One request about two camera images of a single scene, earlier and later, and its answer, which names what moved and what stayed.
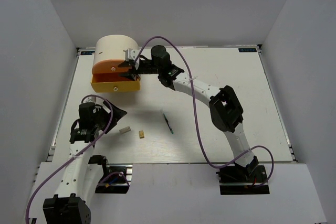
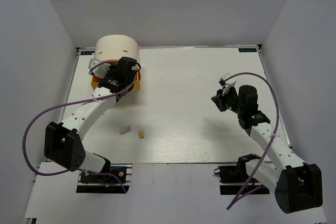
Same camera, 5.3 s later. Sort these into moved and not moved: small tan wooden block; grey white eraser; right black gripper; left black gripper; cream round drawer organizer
Moved: left black gripper; right black gripper
Not moved: small tan wooden block; cream round drawer organizer; grey white eraser
